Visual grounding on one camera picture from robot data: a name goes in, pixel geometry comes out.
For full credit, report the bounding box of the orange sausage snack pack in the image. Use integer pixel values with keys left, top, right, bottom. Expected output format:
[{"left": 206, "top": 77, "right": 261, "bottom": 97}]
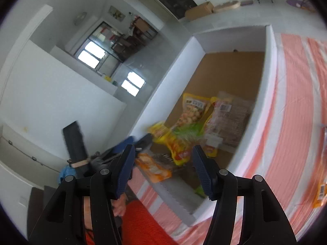
[{"left": 313, "top": 126, "right": 326, "bottom": 208}]

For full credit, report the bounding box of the white cardboard box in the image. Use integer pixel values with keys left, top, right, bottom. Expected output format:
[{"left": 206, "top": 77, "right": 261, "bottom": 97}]
[{"left": 127, "top": 24, "right": 279, "bottom": 227}]

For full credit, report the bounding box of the brown cardboard box on floor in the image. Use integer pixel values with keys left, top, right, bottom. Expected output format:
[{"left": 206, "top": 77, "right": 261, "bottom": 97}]
[{"left": 185, "top": 2, "right": 214, "bottom": 21}]

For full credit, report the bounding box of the green chicken leg snack pack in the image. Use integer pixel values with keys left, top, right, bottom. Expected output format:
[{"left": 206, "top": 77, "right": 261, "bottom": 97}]
[{"left": 174, "top": 122, "right": 207, "bottom": 198}]

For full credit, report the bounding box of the orange white striped tablecloth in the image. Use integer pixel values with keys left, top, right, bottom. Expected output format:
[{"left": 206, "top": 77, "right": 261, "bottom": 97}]
[{"left": 130, "top": 26, "right": 326, "bottom": 238}]

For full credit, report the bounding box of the orange bag of peanuts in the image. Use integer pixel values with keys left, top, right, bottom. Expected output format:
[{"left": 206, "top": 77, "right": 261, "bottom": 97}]
[{"left": 171, "top": 93, "right": 211, "bottom": 129}]

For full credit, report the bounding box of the yellow black snack pack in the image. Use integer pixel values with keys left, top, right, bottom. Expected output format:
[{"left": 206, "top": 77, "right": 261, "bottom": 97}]
[{"left": 147, "top": 122, "right": 191, "bottom": 166}]

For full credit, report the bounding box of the person's left hand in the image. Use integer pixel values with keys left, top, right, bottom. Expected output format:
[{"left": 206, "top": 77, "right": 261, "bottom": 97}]
[{"left": 111, "top": 193, "right": 127, "bottom": 217}]

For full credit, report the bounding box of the clear bag of brown biscuits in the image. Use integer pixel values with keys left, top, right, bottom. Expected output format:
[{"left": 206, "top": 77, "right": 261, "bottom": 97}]
[{"left": 202, "top": 91, "right": 253, "bottom": 158}]

